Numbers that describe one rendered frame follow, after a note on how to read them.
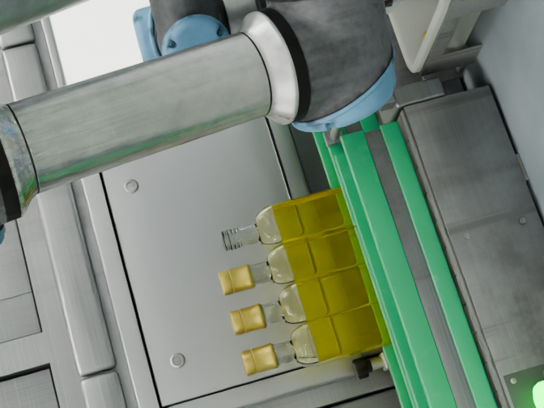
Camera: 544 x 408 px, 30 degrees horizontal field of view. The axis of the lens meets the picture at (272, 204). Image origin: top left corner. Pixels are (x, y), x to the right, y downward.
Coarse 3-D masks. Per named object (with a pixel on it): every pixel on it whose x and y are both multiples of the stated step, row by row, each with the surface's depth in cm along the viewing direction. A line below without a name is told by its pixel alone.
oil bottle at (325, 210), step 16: (320, 192) 143; (336, 192) 143; (272, 208) 142; (288, 208) 142; (304, 208) 142; (320, 208) 142; (336, 208) 142; (256, 224) 143; (272, 224) 141; (288, 224) 141; (304, 224) 142; (320, 224) 142; (336, 224) 142; (272, 240) 141; (288, 240) 142
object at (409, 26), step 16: (416, 0) 141; (432, 0) 141; (448, 0) 121; (400, 16) 141; (416, 16) 140; (432, 16) 140; (400, 32) 140; (416, 32) 140; (432, 32) 126; (416, 48) 139; (416, 64) 135
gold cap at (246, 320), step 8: (256, 304) 139; (232, 312) 139; (240, 312) 139; (248, 312) 138; (256, 312) 138; (232, 320) 138; (240, 320) 138; (248, 320) 138; (256, 320) 138; (264, 320) 138; (240, 328) 138; (248, 328) 138; (256, 328) 139; (264, 328) 139
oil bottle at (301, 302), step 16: (336, 272) 140; (352, 272) 140; (288, 288) 139; (304, 288) 139; (320, 288) 139; (336, 288) 139; (352, 288) 139; (368, 288) 139; (288, 304) 138; (304, 304) 138; (320, 304) 138; (336, 304) 138; (352, 304) 138; (368, 304) 140; (288, 320) 138; (304, 320) 138
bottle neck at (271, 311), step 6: (276, 300) 140; (264, 306) 139; (270, 306) 139; (276, 306) 139; (264, 312) 139; (270, 312) 139; (276, 312) 139; (270, 318) 139; (276, 318) 139; (282, 318) 139
